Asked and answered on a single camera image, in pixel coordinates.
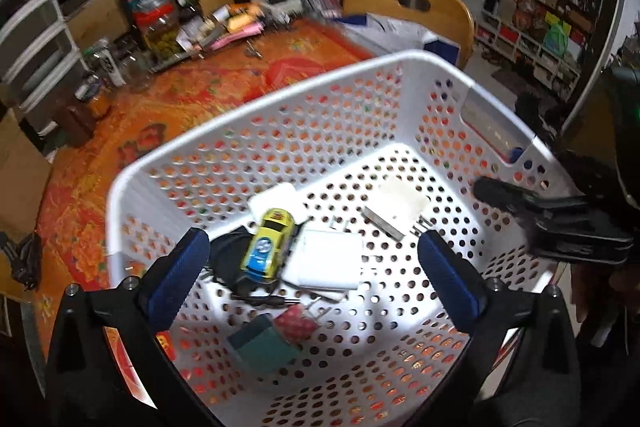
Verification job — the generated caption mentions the white charger cube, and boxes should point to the white charger cube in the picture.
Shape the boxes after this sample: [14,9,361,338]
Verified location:
[376,177,431,235]

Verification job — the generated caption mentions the silver metal bar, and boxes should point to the silver metal bar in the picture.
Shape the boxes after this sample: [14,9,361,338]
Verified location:
[362,206,406,242]

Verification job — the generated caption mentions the yellow toy car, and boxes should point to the yellow toy car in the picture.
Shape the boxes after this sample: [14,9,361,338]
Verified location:
[240,207,296,282]

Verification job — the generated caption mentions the black tripod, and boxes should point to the black tripod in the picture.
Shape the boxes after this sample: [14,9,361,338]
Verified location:
[0,232,43,293]

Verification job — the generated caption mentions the black cable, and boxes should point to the black cable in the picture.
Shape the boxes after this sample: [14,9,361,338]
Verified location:
[207,227,296,308]

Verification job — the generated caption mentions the shelf of boxes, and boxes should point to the shelf of boxes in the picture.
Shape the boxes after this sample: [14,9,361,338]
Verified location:
[475,0,606,92]

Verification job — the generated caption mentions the white rounded charger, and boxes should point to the white rounded charger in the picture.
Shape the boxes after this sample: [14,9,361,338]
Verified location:
[247,183,298,228]

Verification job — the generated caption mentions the red printed tablecloth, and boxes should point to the red printed tablecloth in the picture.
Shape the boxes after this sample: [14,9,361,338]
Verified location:
[32,19,381,408]

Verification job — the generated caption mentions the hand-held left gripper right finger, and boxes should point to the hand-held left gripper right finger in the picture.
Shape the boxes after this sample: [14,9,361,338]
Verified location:
[405,231,583,427]

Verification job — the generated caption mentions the small red patterned box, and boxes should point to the small red patterned box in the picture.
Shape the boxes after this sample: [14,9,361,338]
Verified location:
[274,304,321,343]

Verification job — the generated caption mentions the large white power adapter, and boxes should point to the large white power adapter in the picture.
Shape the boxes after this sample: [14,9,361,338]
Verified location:
[281,227,364,303]

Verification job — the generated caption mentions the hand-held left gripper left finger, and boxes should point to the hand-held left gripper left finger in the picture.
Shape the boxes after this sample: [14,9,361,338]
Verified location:
[45,227,221,427]

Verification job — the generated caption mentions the blue and white shopping bag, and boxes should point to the blue and white shopping bag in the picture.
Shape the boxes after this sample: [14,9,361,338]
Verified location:
[335,12,463,68]

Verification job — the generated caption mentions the white perforated plastic basket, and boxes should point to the white perforated plastic basket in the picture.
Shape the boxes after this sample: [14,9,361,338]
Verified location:
[107,49,583,427]

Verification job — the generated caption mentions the orange sauce jar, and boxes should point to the orange sauce jar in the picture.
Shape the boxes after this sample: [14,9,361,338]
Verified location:
[75,79,113,120]

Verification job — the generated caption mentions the glass jar of olives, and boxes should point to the glass jar of olives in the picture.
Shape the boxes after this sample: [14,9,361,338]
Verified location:
[137,4,183,58]

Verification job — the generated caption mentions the white plastic drawer unit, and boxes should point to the white plastic drawer unit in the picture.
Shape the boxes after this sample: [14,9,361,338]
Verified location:
[0,0,83,138]

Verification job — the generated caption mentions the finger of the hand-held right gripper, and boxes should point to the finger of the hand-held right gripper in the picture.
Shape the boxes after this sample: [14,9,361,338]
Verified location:
[509,147,601,202]
[472,176,633,265]

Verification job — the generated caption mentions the person's right hand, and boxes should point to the person's right hand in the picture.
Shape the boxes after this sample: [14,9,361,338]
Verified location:
[572,257,626,348]

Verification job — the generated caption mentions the plain cardboard box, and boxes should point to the plain cardboard box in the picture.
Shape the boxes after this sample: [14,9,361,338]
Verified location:
[0,107,53,303]

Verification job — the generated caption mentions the teal charger cube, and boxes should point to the teal charger cube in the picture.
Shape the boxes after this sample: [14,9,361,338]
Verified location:
[227,313,301,375]

